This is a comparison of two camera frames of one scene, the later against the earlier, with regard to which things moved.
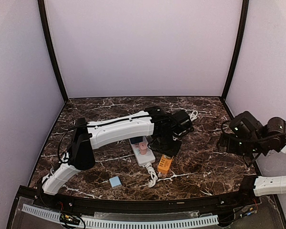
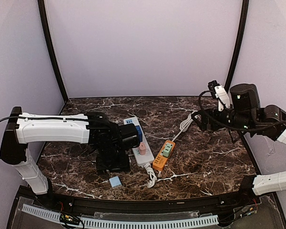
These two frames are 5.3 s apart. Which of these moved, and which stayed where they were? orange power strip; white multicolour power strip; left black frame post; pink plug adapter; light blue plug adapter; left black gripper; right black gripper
Moved: right black gripper; orange power strip; left black gripper
Stayed: white multicolour power strip; left black frame post; pink plug adapter; light blue plug adapter
